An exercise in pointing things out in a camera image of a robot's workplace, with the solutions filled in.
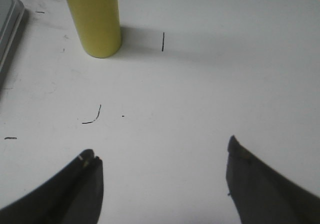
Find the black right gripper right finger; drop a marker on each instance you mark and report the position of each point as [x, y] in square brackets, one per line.
[262, 195]

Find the yellow squeeze bottle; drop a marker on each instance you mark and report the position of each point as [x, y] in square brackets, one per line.
[97, 24]

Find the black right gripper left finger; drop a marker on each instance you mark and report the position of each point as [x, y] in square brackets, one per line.
[73, 195]

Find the grey electronic kitchen scale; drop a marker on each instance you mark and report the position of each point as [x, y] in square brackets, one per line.
[11, 15]

